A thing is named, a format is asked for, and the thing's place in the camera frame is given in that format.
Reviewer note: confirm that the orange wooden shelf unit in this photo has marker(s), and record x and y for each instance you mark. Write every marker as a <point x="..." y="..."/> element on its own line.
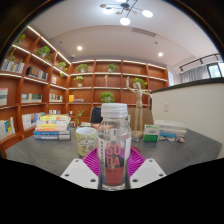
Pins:
<point x="33" y="90"/>

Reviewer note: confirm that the black track light rail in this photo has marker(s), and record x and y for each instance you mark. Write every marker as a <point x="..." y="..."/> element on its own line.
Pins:
<point x="200" y="60"/>

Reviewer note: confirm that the grey curtain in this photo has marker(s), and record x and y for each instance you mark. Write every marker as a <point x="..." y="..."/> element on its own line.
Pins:
<point x="195" y="74"/>

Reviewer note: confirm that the white mug with yellow-green stripes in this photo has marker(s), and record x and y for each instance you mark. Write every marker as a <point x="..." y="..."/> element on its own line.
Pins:
<point x="85" y="141"/>

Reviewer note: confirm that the ceiling air vent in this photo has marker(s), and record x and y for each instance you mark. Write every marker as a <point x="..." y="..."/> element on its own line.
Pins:
<point x="143" y="32"/>

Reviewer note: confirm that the white wall switch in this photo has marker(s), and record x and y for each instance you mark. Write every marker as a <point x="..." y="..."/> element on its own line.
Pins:
<point x="165" y="107"/>

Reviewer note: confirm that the stack of dark books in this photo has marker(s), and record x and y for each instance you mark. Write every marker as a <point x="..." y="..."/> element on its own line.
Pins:
<point x="87" y="125"/>

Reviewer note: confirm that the beige chair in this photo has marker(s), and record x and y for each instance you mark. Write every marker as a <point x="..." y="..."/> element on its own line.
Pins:
<point x="147" y="118"/>

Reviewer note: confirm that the stack of colourful books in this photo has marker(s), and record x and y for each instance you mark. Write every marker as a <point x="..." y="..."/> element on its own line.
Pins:
<point x="52" y="128"/>

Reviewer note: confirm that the stack of white packs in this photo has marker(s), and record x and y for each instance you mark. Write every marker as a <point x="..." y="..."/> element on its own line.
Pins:
<point x="170" y="127"/>

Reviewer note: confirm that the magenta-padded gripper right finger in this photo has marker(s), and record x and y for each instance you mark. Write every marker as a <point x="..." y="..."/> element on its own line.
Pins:
<point x="148" y="173"/>

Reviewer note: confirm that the small round badge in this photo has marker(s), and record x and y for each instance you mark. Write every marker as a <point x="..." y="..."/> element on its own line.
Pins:
<point x="171" y="139"/>
<point x="180" y="140"/>
<point x="162" y="137"/>

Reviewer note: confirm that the window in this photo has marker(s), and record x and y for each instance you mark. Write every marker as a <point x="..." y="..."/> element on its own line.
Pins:
<point x="215" y="70"/>

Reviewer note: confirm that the small green and white box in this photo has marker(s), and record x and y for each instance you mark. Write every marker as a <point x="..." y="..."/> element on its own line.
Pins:
<point x="151" y="133"/>

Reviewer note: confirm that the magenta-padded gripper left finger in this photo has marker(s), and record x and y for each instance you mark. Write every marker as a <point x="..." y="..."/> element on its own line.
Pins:
<point x="78" y="173"/>

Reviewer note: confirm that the branched ceiling lamp with globes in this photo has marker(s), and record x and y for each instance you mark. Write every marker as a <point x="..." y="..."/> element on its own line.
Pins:
<point x="125" y="21"/>

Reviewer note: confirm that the clear bottle with pink label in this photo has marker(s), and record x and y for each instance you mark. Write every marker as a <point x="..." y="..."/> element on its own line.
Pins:
<point x="114" y="150"/>

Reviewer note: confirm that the wooden artist mannequin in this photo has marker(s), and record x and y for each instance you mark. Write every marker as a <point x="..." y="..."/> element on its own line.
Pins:
<point x="138" y="106"/>

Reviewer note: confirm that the round recessed ceiling light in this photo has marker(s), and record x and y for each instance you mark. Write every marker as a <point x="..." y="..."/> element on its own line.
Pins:
<point x="79" y="48"/>
<point x="160" y="54"/>

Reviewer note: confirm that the dark chair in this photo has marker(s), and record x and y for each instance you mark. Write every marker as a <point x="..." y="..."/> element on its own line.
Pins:
<point x="96" y="115"/>

